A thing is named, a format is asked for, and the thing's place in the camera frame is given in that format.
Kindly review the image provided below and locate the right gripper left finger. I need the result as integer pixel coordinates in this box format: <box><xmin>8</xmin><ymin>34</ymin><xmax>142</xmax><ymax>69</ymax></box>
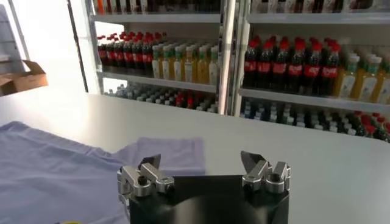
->
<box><xmin>117</xmin><ymin>154</ymin><xmax>176</xmax><ymax>198</ymax></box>

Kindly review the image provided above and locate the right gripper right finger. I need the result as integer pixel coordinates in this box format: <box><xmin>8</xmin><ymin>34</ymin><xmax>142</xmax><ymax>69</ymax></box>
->
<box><xmin>240</xmin><ymin>151</ymin><xmax>292</xmax><ymax>195</ymax></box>

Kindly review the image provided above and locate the purple printed t-shirt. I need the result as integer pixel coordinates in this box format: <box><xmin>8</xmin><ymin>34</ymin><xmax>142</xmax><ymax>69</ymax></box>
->
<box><xmin>0</xmin><ymin>121</ymin><xmax>207</xmax><ymax>224</ymax></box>

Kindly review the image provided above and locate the green cap yellow juice bottle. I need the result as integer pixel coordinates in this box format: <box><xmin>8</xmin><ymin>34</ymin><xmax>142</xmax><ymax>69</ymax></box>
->
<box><xmin>183</xmin><ymin>44</ymin><xmax>196</xmax><ymax>83</ymax></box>
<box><xmin>355</xmin><ymin>56</ymin><xmax>381</xmax><ymax>102</ymax></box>
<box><xmin>376</xmin><ymin>59</ymin><xmax>390</xmax><ymax>104</ymax></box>
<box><xmin>172</xmin><ymin>44</ymin><xmax>184</xmax><ymax>82</ymax></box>
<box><xmin>161</xmin><ymin>44</ymin><xmax>173</xmax><ymax>80</ymax></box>
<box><xmin>208</xmin><ymin>45</ymin><xmax>220</xmax><ymax>86</ymax></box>
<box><xmin>196</xmin><ymin>45</ymin><xmax>208</xmax><ymax>85</ymax></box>
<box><xmin>152</xmin><ymin>45</ymin><xmax>163</xmax><ymax>79</ymax></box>
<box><xmin>333</xmin><ymin>54</ymin><xmax>360</xmax><ymax>99</ymax></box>

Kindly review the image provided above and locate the open cardboard box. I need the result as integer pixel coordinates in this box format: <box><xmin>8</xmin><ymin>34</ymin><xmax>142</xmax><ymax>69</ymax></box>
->
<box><xmin>0</xmin><ymin>60</ymin><xmax>49</xmax><ymax>97</ymax></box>

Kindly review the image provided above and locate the grey metal shelf rack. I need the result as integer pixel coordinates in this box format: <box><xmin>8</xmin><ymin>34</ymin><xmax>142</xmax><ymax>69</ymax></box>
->
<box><xmin>85</xmin><ymin>0</ymin><xmax>235</xmax><ymax>116</ymax></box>
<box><xmin>233</xmin><ymin>0</ymin><xmax>390</xmax><ymax>144</ymax></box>

